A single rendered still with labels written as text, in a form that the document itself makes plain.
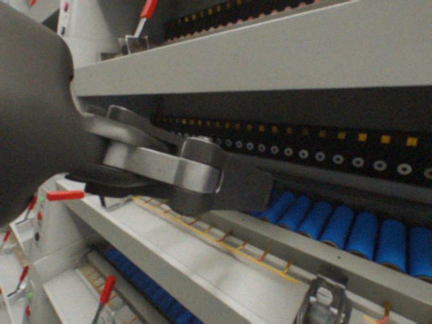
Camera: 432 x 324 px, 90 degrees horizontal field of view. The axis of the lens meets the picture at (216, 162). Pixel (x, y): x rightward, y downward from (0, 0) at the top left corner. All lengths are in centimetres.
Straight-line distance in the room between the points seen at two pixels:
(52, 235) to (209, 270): 38
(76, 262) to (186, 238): 34
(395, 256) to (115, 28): 54
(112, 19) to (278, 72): 42
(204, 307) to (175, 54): 23
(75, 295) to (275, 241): 39
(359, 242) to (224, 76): 18
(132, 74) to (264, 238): 24
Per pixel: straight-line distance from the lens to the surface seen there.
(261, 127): 32
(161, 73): 26
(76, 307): 49
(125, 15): 56
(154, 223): 27
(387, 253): 22
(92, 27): 52
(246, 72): 18
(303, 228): 22
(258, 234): 20
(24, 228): 78
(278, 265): 20
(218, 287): 19
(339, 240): 22
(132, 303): 42
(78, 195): 30
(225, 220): 22
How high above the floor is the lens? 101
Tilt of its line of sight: 4 degrees down
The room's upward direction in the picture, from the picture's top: 10 degrees clockwise
